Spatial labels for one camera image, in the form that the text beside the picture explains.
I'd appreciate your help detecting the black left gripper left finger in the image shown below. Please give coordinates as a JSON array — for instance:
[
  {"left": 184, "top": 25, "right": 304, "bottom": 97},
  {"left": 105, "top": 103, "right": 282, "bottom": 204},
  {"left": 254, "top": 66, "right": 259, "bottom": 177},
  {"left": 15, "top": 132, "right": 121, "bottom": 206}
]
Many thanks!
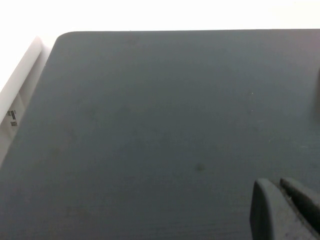
[{"left": 249, "top": 177, "right": 316, "bottom": 240}]

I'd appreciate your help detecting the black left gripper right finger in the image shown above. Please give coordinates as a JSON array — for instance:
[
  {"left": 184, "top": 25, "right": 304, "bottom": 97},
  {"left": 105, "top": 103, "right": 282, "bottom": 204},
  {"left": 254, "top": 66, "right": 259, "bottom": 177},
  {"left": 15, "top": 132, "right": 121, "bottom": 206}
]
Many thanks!
[{"left": 279, "top": 176, "right": 320, "bottom": 240}]

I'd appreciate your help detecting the small grey metal bracket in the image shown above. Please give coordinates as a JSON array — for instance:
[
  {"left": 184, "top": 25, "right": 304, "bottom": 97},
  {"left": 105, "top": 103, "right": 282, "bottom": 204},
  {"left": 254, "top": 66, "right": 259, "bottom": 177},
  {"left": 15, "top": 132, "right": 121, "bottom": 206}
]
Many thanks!
[{"left": 7, "top": 109, "right": 18, "bottom": 127}]

